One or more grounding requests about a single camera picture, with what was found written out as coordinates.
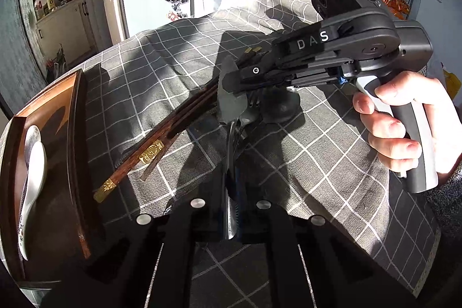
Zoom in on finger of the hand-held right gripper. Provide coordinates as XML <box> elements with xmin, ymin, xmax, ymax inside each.
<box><xmin>221</xmin><ymin>57</ymin><xmax>301</xmax><ymax>93</ymax></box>

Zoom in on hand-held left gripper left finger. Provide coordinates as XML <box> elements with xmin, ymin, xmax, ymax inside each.
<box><xmin>40</xmin><ymin>164</ymin><xmax>229</xmax><ymax>308</ymax></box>

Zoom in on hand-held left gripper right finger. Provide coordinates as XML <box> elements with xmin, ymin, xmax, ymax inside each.
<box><xmin>234</xmin><ymin>167</ymin><xmax>419</xmax><ymax>308</ymax></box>

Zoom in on metal fork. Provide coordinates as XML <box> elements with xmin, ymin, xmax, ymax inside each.
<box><xmin>224</xmin><ymin>113</ymin><xmax>243</xmax><ymax>241</ymax></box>

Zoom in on round metal spoon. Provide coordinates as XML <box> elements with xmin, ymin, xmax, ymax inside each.
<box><xmin>236</xmin><ymin>92</ymin><xmax>264</xmax><ymax>132</ymax></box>

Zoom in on wooden utensil tray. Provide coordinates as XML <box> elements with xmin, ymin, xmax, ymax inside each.
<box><xmin>0</xmin><ymin>70</ymin><xmax>105</xmax><ymax>290</ymax></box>

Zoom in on person's right hand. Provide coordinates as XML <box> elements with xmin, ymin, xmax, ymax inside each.
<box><xmin>352</xmin><ymin>75</ymin><xmax>462</xmax><ymax>176</ymax></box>

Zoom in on grey checked tablecloth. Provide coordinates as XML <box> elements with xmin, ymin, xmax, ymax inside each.
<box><xmin>0</xmin><ymin>0</ymin><xmax>462</xmax><ymax>308</ymax></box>

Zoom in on yellow object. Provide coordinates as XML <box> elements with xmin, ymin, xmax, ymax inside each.
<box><xmin>443</xmin><ymin>70</ymin><xmax>462</xmax><ymax>101</ymax></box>

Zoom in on white kitchen cabinet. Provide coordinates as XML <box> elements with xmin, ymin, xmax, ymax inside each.
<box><xmin>34</xmin><ymin>0</ymin><xmax>109</xmax><ymax>67</ymax></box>

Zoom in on plastic bags on floor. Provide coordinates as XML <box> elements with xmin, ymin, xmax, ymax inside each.
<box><xmin>45</xmin><ymin>44</ymin><xmax>67</xmax><ymax>78</ymax></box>

